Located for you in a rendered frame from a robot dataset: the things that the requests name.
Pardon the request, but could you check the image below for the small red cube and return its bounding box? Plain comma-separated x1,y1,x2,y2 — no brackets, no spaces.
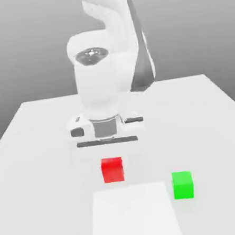
100,155,126,185

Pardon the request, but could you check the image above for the small green cube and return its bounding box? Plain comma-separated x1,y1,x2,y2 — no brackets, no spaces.
170,169,196,201

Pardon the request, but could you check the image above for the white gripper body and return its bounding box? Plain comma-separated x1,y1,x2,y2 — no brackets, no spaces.
69,127,147,164

